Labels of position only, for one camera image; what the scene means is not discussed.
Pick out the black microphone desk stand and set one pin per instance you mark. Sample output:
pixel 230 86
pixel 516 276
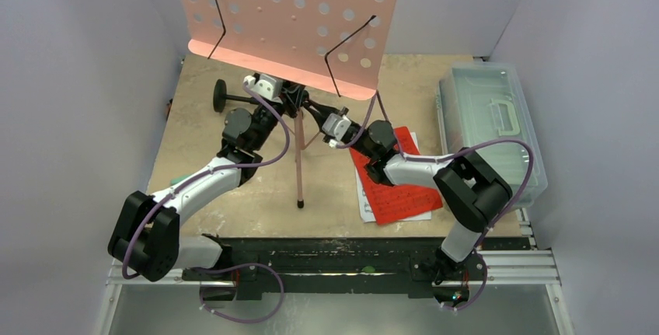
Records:
pixel 221 97

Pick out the clear plastic storage box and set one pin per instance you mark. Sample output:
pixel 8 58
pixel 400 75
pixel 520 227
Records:
pixel 483 101

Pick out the teal toy microphone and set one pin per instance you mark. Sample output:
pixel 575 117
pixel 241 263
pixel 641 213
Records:
pixel 176 180

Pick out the red sheet music page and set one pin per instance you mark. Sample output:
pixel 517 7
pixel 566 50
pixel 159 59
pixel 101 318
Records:
pixel 406 199

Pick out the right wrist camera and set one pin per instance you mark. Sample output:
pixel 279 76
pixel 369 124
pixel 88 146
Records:
pixel 335 127

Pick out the pink music stand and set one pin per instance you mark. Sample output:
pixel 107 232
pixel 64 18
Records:
pixel 332 45

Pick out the white sheet music page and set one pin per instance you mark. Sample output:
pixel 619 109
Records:
pixel 365 206

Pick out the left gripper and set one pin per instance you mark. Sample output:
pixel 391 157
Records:
pixel 291 92

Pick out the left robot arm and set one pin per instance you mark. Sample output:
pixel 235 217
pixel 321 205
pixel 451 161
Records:
pixel 146 238

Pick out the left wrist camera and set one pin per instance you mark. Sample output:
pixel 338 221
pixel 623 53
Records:
pixel 265 86

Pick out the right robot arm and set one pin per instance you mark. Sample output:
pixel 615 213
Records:
pixel 474 192

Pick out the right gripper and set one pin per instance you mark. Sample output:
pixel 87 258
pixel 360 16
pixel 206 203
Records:
pixel 353 133

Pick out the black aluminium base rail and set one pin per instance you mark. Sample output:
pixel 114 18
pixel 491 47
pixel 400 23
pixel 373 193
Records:
pixel 251 267

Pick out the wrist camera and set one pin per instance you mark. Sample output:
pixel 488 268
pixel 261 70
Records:
pixel 335 127
pixel 265 86

